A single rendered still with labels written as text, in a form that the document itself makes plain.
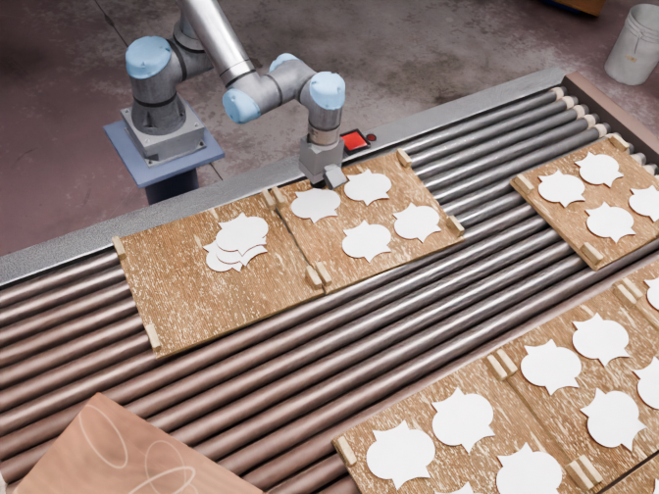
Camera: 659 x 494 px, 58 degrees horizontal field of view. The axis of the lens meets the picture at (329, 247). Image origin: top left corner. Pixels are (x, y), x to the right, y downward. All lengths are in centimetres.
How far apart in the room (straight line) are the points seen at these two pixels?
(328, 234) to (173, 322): 45
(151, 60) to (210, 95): 175
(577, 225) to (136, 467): 125
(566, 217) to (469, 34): 248
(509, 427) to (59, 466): 88
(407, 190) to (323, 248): 32
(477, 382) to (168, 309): 72
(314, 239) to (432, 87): 219
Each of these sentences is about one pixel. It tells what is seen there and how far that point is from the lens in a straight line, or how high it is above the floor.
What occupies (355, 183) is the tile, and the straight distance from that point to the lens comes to 165.
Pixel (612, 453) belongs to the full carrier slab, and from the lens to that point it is 146.
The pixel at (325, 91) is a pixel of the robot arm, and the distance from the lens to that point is 130.
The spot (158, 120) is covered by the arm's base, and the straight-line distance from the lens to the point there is 174.
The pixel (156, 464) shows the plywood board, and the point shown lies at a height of 104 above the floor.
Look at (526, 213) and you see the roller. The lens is 176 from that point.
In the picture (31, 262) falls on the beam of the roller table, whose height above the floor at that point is 91.
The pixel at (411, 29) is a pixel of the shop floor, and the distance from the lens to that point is 403.
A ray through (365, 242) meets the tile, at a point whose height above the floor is 94.
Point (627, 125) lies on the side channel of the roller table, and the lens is 214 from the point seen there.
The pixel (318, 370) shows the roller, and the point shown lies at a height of 92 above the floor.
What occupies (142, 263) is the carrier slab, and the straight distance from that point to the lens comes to 151.
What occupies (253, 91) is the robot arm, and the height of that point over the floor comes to 132.
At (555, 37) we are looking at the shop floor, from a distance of 432.
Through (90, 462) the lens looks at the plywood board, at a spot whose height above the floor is 104.
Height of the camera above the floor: 215
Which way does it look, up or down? 53 degrees down
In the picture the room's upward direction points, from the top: 8 degrees clockwise
